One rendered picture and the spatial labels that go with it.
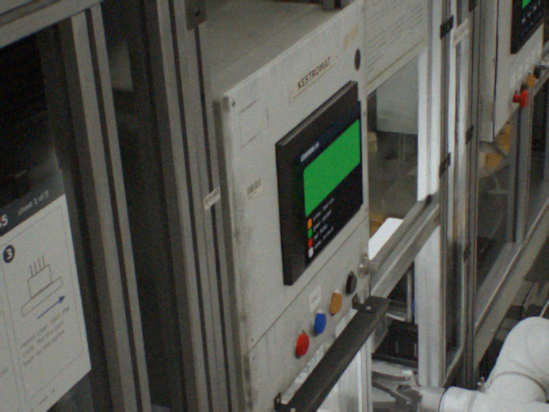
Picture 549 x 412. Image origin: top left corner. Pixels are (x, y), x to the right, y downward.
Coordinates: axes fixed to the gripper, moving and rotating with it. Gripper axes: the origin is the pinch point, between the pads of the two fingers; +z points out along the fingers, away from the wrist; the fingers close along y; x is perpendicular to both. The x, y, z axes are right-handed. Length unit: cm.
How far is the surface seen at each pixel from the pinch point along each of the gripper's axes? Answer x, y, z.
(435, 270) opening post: -18.5, 18.4, -12.7
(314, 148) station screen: 45, 70, -17
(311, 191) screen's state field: 46, 64, -17
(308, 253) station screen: 48, 56, -17
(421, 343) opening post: -18.5, 0.9, -9.8
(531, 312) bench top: -93, -33, -15
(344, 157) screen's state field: 35, 64, -17
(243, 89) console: 59, 82, -15
